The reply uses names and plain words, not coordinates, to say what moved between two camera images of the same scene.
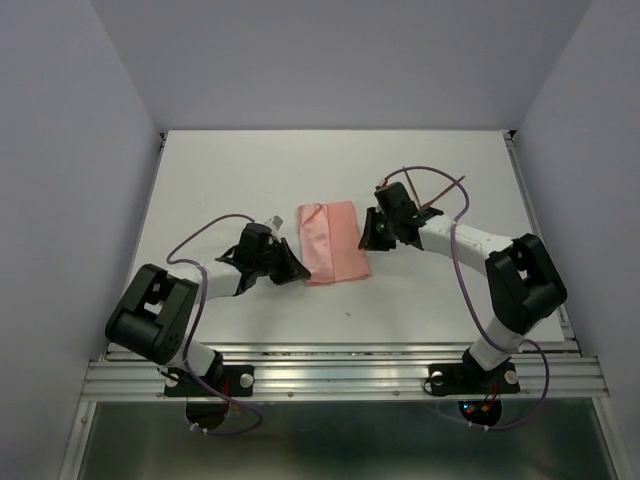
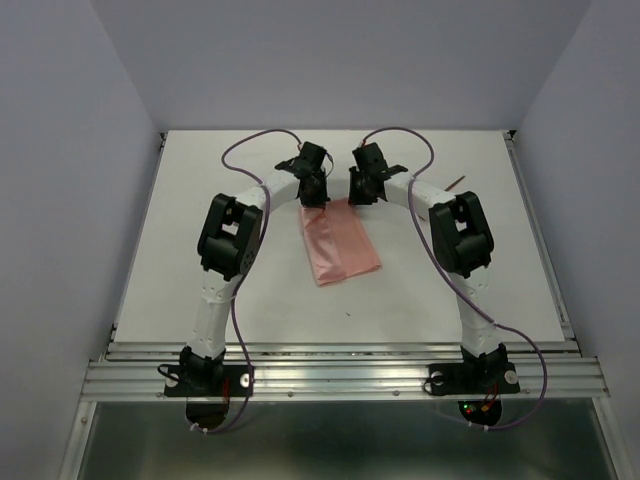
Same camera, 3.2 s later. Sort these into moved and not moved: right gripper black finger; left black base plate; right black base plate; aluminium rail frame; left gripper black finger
Moved: left gripper black finger; right gripper black finger
Not moved: aluminium rail frame; right black base plate; left black base plate
